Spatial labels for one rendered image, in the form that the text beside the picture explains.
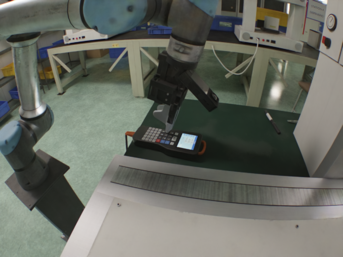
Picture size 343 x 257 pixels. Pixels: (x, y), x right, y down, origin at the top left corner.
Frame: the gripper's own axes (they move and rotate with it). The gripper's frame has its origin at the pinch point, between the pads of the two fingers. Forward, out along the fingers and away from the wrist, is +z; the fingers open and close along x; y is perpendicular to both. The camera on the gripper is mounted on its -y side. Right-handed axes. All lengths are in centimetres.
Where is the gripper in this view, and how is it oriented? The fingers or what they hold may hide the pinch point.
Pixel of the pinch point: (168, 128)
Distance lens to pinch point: 52.8
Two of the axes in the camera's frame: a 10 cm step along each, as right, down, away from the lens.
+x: -3.0, 5.8, -7.5
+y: -9.2, -3.7, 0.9
